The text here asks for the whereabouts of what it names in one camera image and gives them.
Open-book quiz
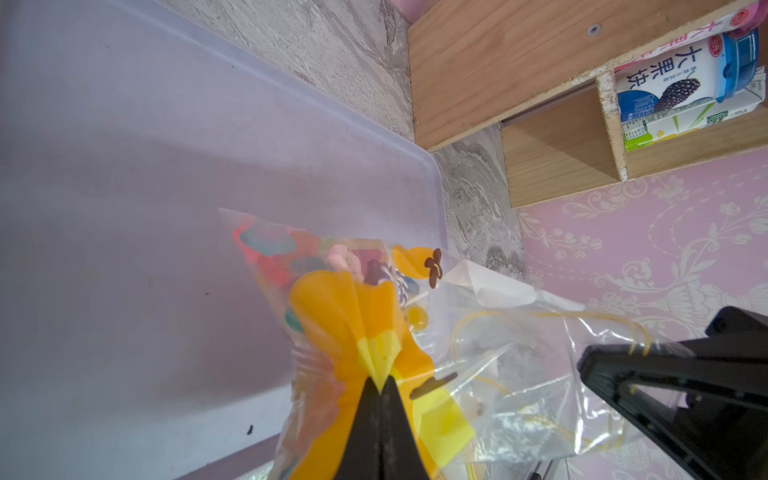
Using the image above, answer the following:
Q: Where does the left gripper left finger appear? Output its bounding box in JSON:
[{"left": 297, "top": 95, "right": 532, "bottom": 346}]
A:
[{"left": 335, "top": 379, "right": 382, "bottom": 480}]

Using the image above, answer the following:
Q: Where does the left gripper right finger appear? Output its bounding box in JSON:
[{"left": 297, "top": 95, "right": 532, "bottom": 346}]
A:
[{"left": 380, "top": 376, "right": 429, "bottom": 480}]

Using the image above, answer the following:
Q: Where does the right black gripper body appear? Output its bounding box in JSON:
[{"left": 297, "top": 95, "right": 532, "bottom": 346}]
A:
[{"left": 578, "top": 306, "right": 767, "bottom": 479}]

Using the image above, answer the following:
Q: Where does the candy ziploc bag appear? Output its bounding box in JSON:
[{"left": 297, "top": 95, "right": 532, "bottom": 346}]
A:
[{"left": 220, "top": 209, "right": 689, "bottom": 479}]

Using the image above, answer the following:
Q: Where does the lilac plastic tray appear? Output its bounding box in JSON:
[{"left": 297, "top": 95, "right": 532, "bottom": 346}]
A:
[{"left": 1, "top": 1, "right": 447, "bottom": 479}]

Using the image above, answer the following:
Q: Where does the green white carton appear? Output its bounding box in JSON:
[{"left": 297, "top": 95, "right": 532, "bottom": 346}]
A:
[{"left": 622, "top": 66, "right": 766, "bottom": 152}]

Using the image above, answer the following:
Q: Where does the blue lid cup on shelf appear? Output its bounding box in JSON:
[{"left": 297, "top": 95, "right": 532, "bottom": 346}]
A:
[{"left": 615, "top": 29, "right": 759, "bottom": 122}]

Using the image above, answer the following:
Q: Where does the wooden shelf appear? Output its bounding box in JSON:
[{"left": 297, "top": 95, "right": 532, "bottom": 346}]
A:
[{"left": 409, "top": 1, "right": 767, "bottom": 207}]

